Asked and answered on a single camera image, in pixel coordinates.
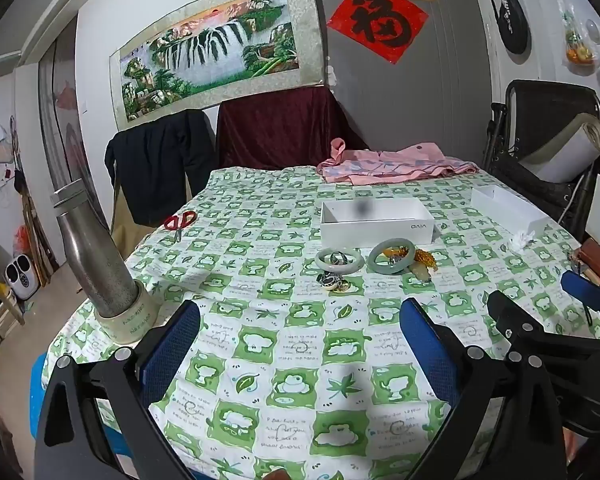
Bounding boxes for waterfall landscape painting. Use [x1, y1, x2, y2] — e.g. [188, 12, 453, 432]
[109, 0, 328, 128]

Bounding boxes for dark red velvet cloth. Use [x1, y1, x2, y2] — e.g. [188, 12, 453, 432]
[216, 87, 371, 171]

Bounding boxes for pink floral cloth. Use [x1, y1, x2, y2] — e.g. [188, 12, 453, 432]
[316, 138, 481, 186]

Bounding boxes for white cardboard box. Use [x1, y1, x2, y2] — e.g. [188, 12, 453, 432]
[320, 197, 436, 248]

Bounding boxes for rolled paper scroll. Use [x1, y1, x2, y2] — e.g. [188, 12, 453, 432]
[517, 112, 600, 184]

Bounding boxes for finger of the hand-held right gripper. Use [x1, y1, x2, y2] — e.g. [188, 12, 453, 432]
[487, 289, 600, 358]
[561, 270, 600, 313]

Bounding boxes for black jacket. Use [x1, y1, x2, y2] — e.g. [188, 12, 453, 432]
[105, 109, 218, 227]

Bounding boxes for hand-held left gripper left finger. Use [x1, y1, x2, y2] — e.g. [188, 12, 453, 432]
[34, 300, 203, 480]

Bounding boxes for pale jade bangle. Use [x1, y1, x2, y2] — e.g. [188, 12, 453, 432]
[315, 248, 365, 275]

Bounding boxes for green patterned tablecloth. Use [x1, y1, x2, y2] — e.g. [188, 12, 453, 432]
[42, 165, 600, 480]

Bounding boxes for white foot massager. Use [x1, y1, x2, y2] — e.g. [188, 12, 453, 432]
[5, 256, 42, 302]

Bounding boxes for hanging clear plastic bag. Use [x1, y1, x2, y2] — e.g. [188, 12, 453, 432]
[555, 0, 600, 67]

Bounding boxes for red paper door decoration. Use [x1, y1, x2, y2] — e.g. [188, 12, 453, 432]
[326, 0, 430, 65]

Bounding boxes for silver jewelry cluster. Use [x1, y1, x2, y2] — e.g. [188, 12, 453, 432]
[317, 272, 353, 293]

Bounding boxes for red-handled scissors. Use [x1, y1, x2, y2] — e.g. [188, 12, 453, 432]
[164, 211, 198, 243]

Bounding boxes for amber bead bracelet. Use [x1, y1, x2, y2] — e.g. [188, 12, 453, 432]
[412, 248, 438, 273]

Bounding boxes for green jade bangle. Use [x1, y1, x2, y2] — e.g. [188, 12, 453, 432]
[369, 240, 416, 275]

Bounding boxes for beige chair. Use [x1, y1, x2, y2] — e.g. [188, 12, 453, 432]
[111, 180, 153, 261]

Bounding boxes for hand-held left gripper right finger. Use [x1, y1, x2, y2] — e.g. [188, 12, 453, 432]
[399, 297, 576, 480]

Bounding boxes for black folding chair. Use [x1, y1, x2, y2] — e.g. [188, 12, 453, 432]
[481, 80, 600, 226]

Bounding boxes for black racket bag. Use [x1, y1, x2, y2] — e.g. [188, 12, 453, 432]
[482, 0, 531, 55]

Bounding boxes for white box lid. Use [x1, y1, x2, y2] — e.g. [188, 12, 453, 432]
[470, 185, 551, 237]

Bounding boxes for roll of clear tape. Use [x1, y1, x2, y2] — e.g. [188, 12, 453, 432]
[94, 282, 153, 346]

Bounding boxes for metal thermos bottle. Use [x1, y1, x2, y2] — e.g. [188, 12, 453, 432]
[50, 180, 140, 318]

